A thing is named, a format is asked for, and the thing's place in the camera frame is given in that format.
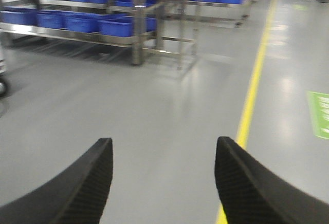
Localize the metal shelf with bins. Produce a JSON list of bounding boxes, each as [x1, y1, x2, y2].
[[1, 0, 155, 65]]

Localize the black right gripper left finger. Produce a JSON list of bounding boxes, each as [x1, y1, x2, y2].
[[1, 138, 113, 223]]

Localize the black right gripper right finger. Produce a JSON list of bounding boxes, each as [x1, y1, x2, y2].
[[214, 136, 328, 223]]

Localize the steel work table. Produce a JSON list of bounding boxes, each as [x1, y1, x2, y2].
[[142, 0, 201, 70]]

